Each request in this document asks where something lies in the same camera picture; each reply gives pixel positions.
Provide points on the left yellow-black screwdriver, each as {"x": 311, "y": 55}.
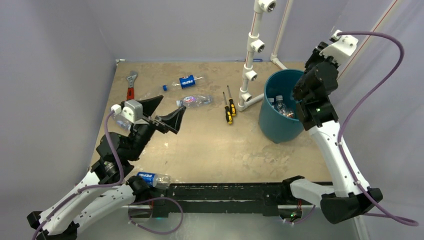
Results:
{"x": 228, "y": 115}

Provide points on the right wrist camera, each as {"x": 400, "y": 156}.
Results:
{"x": 341, "y": 48}

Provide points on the Pepsi bottle blue cap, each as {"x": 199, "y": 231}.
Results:
{"x": 271, "y": 101}

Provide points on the red handled adjustable wrench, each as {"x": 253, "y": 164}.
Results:
{"x": 131, "y": 81}

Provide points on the white pipe on wall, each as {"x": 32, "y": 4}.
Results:
{"x": 285, "y": 16}

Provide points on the right yellow-black screwdriver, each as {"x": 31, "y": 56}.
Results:
{"x": 231, "y": 103}

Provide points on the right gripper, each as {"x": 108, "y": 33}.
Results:
{"x": 315, "y": 56}

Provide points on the Pepsi bottle at back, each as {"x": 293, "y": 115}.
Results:
{"x": 184, "y": 82}

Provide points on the white PVC pipe stand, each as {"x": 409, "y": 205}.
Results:
{"x": 254, "y": 46}

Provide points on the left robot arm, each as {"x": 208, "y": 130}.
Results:
{"x": 109, "y": 184}

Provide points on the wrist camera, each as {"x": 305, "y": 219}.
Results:
{"x": 341, "y": 48}
{"x": 132, "y": 110}

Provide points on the yellow-black screwdriver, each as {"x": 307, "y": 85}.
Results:
{"x": 228, "y": 115}
{"x": 231, "y": 103}

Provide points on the teal plastic bin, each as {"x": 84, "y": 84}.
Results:
{"x": 277, "y": 117}

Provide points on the clear bottle light-blue cap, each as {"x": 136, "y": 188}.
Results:
{"x": 282, "y": 108}

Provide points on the Pepsi bottle near base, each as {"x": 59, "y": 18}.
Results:
{"x": 156, "y": 180}

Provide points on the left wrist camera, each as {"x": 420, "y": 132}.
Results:
{"x": 132, "y": 110}

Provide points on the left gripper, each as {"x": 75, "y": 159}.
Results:
{"x": 172, "y": 121}

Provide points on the small clear bottle far left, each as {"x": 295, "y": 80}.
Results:
{"x": 121, "y": 121}

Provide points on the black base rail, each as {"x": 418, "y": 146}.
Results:
{"x": 265, "y": 198}

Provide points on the clear bottle red logo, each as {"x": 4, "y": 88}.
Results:
{"x": 193, "y": 101}

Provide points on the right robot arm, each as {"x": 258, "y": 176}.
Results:
{"x": 350, "y": 195}

